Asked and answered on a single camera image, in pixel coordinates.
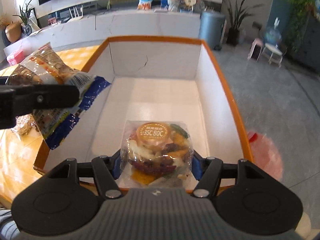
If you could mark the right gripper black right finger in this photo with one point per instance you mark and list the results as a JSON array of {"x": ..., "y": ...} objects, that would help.
[{"x": 246, "y": 197}]

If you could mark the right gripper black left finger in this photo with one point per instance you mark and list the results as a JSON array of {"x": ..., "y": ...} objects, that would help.
[{"x": 67, "y": 197}]

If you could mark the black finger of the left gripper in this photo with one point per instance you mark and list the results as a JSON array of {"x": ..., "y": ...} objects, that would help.
[{"x": 30, "y": 97}]

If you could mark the blue cracker snack bag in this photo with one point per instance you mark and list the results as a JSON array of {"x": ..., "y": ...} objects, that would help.
[{"x": 45, "y": 67}]

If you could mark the mixed dried fruit bag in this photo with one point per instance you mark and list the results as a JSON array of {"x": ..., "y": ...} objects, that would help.
[{"x": 155, "y": 154}]

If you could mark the white puffed snack bag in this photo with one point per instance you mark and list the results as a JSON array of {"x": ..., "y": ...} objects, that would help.
[{"x": 24, "y": 124}]

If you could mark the pink tissue box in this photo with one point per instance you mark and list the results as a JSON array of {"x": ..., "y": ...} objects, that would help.
[{"x": 15, "y": 57}]

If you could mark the yellow checkered tablecloth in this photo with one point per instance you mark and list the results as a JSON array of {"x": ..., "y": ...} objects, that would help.
[{"x": 18, "y": 153}]

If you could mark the brown ceramic vase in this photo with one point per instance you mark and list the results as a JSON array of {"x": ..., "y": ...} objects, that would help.
[{"x": 13, "y": 32}]

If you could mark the glass vase with plant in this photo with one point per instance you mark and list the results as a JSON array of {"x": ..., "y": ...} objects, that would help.
[{"x": 26, "y": 11}]

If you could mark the white wifi router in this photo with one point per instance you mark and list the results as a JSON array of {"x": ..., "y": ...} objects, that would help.
[{"x": 76, "y": 13}]

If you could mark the white marble tv console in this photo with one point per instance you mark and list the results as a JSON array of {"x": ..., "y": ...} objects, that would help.
[{"x": 117, "y": 23}]

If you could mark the orange cardboard box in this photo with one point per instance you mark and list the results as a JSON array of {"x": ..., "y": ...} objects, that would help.
[{"x": 154, "y": 78}]

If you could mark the white round stool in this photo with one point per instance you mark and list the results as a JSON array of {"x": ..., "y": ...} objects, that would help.
[{"x": 274, "y": 53}]

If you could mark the pink space heater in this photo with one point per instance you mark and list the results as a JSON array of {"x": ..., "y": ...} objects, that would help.
[{"x": 255, "y": 49}]

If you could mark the blue white snack bag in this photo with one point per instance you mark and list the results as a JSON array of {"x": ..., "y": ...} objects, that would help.
[{"x": 144, "y": 4}]

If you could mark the dark grey cabinet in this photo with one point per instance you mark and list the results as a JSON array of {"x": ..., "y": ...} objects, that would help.
[{"x": 307, "y": 51}]

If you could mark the blue water jug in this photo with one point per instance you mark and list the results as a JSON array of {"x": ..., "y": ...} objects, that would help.
[{"x": 272, "y": 35}]

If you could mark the blue grey trash bin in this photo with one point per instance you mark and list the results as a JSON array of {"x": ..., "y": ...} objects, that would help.
[{"x": 212, "y": 28}]

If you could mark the tall leafy potted plant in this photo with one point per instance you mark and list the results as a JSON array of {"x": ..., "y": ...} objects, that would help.
[{"x": 237, "y": 13}]

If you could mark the round paper fan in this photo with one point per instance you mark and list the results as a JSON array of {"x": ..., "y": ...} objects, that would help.
[{"x": 188, "y": 5}]

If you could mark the trailing green ivy plant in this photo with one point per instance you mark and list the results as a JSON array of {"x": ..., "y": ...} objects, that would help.
[{"x": 299, "y": 12}]

